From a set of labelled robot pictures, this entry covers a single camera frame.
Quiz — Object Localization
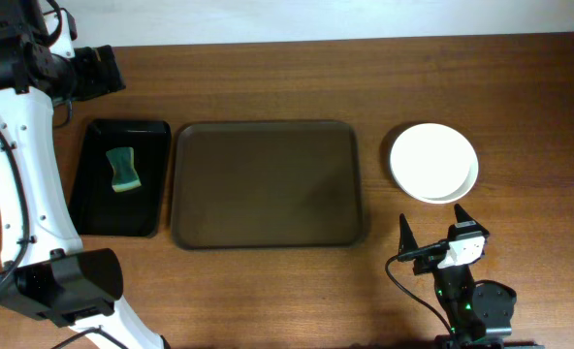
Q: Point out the brown serving tray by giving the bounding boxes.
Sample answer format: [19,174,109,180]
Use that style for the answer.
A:
[171,120,367,250]

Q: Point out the green yellow sponge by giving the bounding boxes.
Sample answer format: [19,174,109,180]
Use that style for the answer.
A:
[106,146,142,193]

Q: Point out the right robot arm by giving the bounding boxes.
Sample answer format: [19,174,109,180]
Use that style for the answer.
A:
[388,205,517,348]

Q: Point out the white plate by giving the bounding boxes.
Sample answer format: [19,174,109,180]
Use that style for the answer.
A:
[391,160,479,205]
[388,123,479,176]

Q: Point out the black rectangular tray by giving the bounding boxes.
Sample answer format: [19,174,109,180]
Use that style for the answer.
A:
[69,119,172,238]

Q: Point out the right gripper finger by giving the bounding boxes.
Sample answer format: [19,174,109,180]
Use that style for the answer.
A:
[454,204,476,228]
[398,213,418,255]

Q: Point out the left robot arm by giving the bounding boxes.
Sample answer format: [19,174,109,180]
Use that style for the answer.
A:
[0,26,166,348]

